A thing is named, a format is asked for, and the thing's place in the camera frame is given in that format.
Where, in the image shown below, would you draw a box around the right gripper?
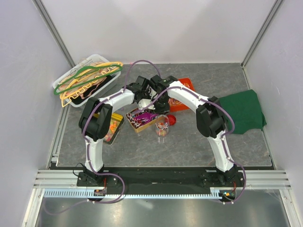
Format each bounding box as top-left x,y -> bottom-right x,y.
148,95 -> 170,116

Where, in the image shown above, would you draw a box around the orange box of lollipops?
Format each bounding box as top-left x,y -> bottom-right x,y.
169,78 -> 195,112

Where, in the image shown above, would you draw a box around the clear plastic jar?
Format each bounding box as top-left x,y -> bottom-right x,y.
155,114 -> 169,143

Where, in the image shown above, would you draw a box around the red jar lid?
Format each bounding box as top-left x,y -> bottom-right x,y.
167,114 -> 177,126

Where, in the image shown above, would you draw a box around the purple plastic scoop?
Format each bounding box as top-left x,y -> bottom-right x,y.
134,112 -> 158,124

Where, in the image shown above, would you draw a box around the gold tin lollipops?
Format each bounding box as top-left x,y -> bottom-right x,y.
125,108 -> 159,133

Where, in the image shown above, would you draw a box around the gold square tin star candies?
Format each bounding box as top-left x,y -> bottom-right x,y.
104,113 -> 124,145

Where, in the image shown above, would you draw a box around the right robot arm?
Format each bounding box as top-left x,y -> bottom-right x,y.
150,75 -> 236,186

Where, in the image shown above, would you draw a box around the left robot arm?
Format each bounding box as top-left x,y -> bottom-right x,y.
79,76 -> 151,186

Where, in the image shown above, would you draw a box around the orange wavy clothes hanger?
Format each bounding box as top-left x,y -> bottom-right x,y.
59,67 -> 114,102

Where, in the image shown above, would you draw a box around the green cloth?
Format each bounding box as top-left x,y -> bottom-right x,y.
220,89 -> 267,135

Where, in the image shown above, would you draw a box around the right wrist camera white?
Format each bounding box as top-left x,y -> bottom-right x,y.
138,98 -> 155,110

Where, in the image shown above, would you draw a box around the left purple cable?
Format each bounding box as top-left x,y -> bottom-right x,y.
42,59 -> 163,216

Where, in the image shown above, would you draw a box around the purple cable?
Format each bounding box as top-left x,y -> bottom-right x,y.
42,59 -> 163,216
134,86 -> 247,205

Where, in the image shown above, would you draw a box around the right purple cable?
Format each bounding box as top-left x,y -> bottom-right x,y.
134,86 -> 247,205

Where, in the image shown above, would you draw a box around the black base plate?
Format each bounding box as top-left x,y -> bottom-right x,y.
77,167 -> 244,194

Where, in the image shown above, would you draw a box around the grey cable duct rail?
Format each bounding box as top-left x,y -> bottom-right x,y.
44,189 -> 226,199

